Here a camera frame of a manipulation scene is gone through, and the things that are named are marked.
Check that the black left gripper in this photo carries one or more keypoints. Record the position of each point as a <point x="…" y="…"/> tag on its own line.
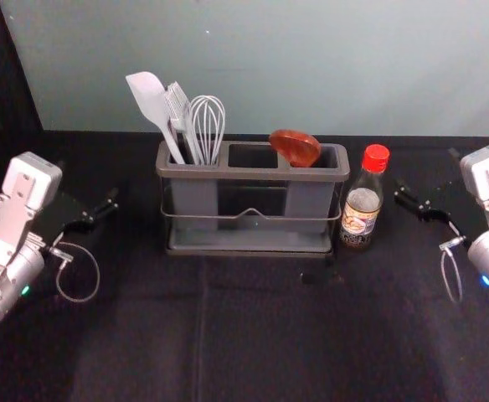
<point x="56" y="218"/>

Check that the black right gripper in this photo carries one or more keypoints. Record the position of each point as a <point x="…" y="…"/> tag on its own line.
<point x="464" y="209"/>

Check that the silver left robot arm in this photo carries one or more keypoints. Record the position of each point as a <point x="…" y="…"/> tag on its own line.
<point x="14" y="218"/>

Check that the red-capped sauce bottle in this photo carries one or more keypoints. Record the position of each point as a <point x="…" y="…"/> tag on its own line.
<point x="361" y="213"/>

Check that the pale grey silicone spatula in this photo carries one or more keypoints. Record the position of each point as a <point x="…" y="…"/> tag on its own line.
<point x="148" y="94"/>

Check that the grey three-slot utensil holder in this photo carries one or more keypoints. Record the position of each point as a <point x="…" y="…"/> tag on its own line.
<point x="194" y="201"/>

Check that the brown wooden spoon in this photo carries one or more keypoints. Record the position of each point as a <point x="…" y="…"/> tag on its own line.
<point x="294" y="148"/>

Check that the black rack with steel bar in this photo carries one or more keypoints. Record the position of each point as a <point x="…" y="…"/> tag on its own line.
<point x="244" y="252"/>

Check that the black table cloth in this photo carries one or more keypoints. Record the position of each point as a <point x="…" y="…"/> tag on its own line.
<point x="244" y="335"/>

